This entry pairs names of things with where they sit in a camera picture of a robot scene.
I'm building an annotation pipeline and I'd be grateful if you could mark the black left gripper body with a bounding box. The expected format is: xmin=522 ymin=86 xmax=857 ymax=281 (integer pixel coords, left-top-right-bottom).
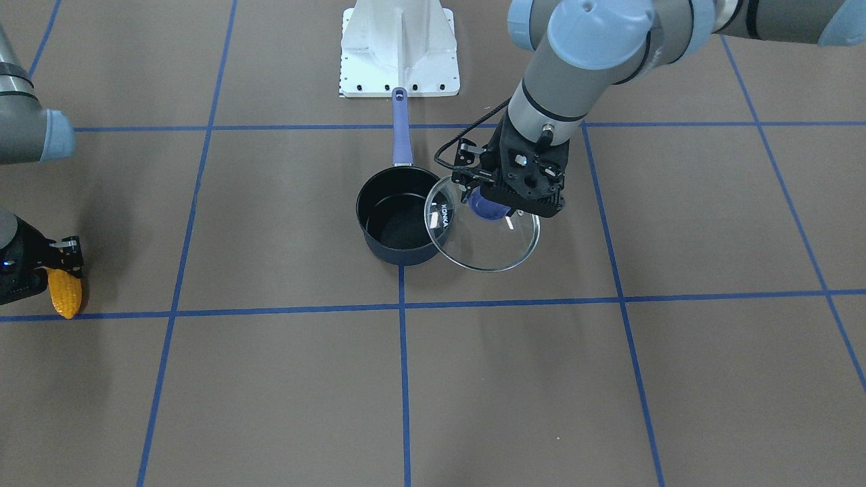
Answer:
xmin=452 ymin=114 xmax=570 ymax=218

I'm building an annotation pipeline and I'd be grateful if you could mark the yellow plastic corn cob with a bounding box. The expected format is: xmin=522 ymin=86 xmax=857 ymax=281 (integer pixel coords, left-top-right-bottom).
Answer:
xmin=47 ymin=269 xmax=83 ymax=319

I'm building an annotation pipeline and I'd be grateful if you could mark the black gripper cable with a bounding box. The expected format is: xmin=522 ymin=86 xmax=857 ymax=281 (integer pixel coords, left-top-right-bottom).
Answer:
xmin=434 ymin=97 xmax=511 ymax=171

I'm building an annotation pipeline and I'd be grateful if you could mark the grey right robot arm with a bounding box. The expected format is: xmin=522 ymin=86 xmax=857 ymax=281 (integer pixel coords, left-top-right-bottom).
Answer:
xmin=1 ymin=31 xmax=84 ymax=305

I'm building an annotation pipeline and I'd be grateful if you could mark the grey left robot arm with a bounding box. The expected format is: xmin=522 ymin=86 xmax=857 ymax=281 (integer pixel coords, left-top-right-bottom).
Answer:
xmin=451 ymin=1 xmax=865 ymax=220

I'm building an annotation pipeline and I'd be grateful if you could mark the brown table mat blue grid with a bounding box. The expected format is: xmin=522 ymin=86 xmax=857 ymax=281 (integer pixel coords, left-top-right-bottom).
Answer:
xmin=2 ymin=1 xmax=865 ymax=486

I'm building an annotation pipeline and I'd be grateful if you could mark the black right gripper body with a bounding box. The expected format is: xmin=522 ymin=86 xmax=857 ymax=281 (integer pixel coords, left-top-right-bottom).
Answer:
xmin=1 ymin=218 xmax=84 ymax=305

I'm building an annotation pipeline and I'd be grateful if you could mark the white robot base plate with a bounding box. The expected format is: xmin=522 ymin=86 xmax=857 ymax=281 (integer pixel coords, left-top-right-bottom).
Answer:
xmin=338 ymin=1 xmax=461 ymax=98

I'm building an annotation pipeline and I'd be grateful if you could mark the dark blue saucepan purple handle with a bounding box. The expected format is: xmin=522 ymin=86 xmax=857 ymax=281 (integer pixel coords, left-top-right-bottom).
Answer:
xmin=355 ymin=87 xmax=445 ymax=267

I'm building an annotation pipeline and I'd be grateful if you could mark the glass pot lid purple knob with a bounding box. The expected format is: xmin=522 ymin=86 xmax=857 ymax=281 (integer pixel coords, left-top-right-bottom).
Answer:
xmin=421 ymin=178 xmax=541 ymax=273

